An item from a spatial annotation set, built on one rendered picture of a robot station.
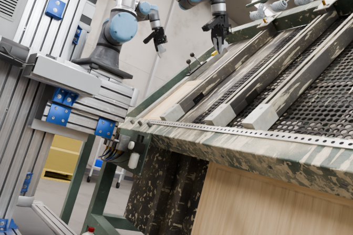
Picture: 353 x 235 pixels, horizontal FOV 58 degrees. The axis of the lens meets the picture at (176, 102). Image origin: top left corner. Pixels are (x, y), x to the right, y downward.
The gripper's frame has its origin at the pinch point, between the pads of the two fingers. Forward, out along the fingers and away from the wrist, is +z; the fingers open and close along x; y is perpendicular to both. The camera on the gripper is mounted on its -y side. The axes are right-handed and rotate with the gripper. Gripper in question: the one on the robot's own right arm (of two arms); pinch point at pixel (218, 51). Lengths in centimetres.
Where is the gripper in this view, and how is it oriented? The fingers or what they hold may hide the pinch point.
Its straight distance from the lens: 173.1
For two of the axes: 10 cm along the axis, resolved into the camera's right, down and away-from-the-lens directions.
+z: 1.0, 9.8, 1.5
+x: -6.3, -0.5, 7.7
